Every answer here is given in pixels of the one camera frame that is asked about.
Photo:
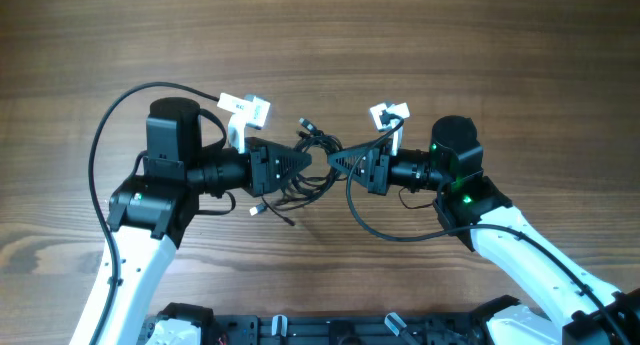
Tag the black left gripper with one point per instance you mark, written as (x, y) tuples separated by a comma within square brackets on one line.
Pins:
[(258, 168)]

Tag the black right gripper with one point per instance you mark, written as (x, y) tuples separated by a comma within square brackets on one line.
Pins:
[(378, 170)]

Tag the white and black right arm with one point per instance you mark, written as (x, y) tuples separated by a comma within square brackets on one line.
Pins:
[(577, 307)]

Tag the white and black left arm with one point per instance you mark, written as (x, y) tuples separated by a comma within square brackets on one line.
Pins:
[(149, 213)]

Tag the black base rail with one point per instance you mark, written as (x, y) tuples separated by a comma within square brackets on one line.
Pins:
[(431, 329)]

